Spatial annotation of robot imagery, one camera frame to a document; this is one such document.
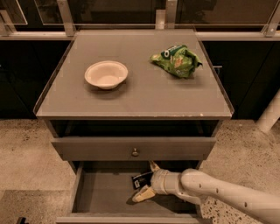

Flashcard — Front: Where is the small black floor object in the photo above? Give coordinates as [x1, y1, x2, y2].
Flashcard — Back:
[17, 217, 25, 224]

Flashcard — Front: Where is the grey drawer cabinet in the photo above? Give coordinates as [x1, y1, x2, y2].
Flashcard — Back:
[32, 28, 235, 176]

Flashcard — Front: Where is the white cylindrical post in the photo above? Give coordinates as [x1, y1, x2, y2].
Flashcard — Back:
[256, 89, 280, 133]

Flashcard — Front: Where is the metal railing frame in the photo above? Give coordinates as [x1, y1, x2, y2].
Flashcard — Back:
[0, 0, 280, 37]

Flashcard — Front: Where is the white paper bowl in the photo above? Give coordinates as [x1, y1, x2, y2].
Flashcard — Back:
[84, 60, 129, 90]

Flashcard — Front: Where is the green crumpled chip bag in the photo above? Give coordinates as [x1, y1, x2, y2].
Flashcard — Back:
[150, 45, 202, 78]

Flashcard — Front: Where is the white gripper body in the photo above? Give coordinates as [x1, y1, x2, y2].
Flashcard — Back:
[150, 169, 180, 195]

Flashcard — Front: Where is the grey top drawer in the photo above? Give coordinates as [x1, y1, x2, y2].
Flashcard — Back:
[52, 136, 216, 161]

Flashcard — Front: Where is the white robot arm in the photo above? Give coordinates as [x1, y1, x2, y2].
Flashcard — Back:
[132, 161, 280, 224]

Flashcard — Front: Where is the round metal drawer knob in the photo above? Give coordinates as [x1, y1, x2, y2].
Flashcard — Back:
[131, 148, 139, 157]

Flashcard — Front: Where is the grey open middle drawer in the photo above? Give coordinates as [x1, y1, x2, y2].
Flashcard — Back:
[56, 161, 213, 224]

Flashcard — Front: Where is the black rxbar chocolate wrapper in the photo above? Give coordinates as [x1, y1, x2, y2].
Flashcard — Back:
[131, 171, 153, 189]

